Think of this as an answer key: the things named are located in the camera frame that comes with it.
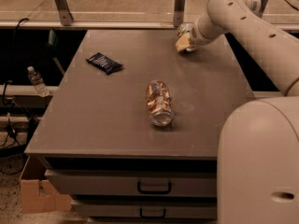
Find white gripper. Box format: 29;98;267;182
176;14;227;52

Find silver green 7up can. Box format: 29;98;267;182
177;23;196;52

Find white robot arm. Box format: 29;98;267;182
176;0;299;224

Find orange soda can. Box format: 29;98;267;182
146;80;174;127

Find blue rxbar blueberry wrapper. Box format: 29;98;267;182
86;52;123;75

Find clear plastic water bottle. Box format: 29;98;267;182
27;66;50;97

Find lower grey drawer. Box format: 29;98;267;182
71;200;217;219

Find cardboard box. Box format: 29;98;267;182
19;155;73;215

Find middle metal bracket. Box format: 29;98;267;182
173;0;185;27

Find green handled tool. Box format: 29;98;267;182
46;29;65;75

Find left metal bracket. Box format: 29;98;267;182
54;0;73;26

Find black upper drawer handle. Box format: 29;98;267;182
136;181;172;195

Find black drawer handle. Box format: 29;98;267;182
139;208;166;218
136;181;172;195

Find black cable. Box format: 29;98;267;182
1;17;31;107

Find black lower drawer handle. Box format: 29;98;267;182
139;208;166;218

